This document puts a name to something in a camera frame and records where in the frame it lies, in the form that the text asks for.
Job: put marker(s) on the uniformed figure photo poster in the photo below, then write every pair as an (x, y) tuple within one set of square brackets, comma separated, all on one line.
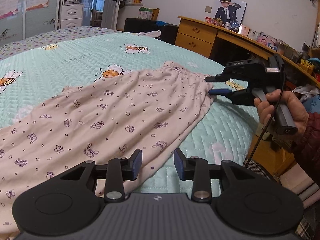
[(228, 10)]

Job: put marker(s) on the white cloth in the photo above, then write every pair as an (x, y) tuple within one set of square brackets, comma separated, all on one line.
[(150, 34)]

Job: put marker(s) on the black storage box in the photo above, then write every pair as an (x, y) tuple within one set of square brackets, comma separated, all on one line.
[(142, 25)]

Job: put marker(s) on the wooden desk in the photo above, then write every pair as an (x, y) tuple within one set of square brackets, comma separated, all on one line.
[(197, 35)]

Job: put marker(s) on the blue toy robot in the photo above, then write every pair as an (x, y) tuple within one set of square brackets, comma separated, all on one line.
[(234, 25)]

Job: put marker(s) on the white door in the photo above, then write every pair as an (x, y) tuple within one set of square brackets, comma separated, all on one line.
[(112, 5)]

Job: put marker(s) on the wall socket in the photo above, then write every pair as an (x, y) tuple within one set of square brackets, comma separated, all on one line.
[(208, 9)]

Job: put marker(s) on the mint quilted bee bedspread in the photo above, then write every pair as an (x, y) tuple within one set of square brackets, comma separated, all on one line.
[(75, 52)]

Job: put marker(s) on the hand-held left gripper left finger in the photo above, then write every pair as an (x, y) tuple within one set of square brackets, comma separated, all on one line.
[(137, 163)]

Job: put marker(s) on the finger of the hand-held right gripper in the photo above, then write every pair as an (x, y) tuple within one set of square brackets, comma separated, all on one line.
[(220, 91), (215, 78)]

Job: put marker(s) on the person's right hand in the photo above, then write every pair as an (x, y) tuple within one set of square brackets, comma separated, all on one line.
[(295, 105)]

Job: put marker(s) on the sliding door wardrobe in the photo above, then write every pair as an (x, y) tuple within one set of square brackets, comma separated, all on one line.
[(37, 22)]

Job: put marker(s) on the white drawer cabinet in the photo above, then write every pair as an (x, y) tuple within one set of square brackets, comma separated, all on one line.
[(71, 16)]

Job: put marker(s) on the green white carton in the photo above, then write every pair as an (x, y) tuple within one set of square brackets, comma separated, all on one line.
[(145, 13)]

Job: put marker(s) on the white plastic bag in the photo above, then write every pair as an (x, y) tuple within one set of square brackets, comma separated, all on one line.
[(303, 89)]

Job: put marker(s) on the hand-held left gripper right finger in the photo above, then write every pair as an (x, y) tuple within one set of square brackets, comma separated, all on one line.
[(178, 165)]

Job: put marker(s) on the pink printed pants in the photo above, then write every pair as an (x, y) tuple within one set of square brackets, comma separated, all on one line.
[(100, 120)]

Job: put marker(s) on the person's right forearm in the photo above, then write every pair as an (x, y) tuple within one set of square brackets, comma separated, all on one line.
[(311, 140)]

